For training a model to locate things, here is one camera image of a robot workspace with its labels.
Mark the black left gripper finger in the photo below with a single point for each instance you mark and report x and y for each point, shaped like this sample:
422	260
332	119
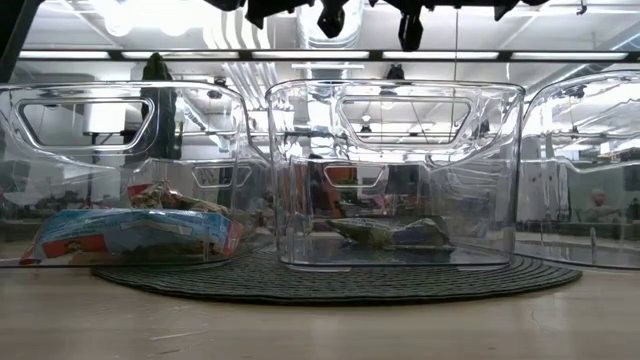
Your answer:
270	7
331	17

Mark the clear plastic bin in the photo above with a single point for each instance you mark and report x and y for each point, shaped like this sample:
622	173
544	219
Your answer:
575	125
310	125
200	125

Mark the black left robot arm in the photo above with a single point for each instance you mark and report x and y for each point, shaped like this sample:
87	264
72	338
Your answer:
15	30

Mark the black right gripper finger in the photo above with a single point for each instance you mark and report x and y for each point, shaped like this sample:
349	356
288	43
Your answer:
505	7
410	30

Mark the round grey woven placemat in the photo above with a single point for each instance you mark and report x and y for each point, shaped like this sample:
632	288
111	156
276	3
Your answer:
325	285

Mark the red green snack bag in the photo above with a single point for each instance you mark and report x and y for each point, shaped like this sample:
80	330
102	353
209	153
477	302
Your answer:
175	197

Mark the blue white granola bar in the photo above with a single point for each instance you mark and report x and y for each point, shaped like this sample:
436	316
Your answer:
135	232

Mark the black clamp knob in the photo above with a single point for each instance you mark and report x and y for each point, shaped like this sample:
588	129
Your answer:
395	72

